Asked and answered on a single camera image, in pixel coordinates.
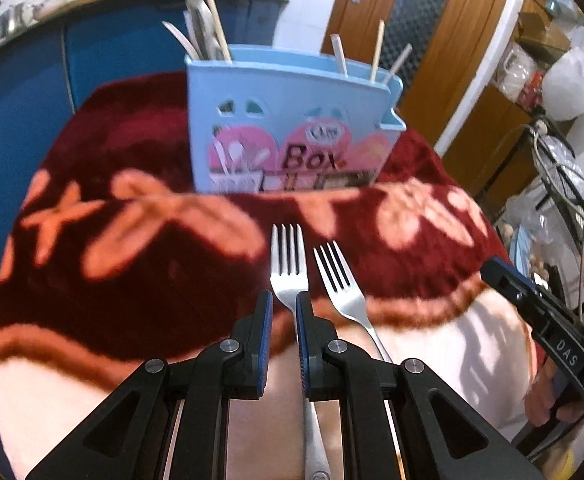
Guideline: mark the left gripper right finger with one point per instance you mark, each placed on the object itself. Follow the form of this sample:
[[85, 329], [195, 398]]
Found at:
[[399, 421]]

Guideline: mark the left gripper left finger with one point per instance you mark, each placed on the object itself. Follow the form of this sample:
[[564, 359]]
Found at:
[[170, 421]]

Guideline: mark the silver metal fork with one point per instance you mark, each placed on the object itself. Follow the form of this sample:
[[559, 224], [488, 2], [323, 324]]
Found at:
[[344, 292], [289, 277]]

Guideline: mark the white plastic chopstick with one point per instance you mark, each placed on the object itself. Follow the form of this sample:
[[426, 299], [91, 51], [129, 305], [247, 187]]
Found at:
[[339, 54]]

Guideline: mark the person's right hand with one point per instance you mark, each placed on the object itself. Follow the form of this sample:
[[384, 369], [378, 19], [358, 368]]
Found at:
[[540, 399]]

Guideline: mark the red floral blanket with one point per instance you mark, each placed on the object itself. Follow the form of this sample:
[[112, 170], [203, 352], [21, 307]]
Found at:
[[415, 242]]

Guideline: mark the white plastic bag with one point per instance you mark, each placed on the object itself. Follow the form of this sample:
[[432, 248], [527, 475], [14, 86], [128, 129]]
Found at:
[[562, 88]]

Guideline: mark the light blue utensil box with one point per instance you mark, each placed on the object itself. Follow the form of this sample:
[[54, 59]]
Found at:
[[275, 120]]

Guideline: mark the wooden door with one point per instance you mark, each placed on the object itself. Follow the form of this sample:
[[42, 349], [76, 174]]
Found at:
[[449, 39]]

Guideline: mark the blue base cabinets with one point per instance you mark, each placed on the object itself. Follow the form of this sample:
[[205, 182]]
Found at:
[[72, 110]]

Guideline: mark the steel kettle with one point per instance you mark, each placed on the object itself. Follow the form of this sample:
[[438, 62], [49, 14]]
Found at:
[[12, 20]]

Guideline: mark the small white bowl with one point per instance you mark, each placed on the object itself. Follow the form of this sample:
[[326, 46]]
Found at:
[[44, 8]]

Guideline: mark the black wire rack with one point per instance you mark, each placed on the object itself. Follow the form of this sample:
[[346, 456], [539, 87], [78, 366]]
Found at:
[[535, 198]]

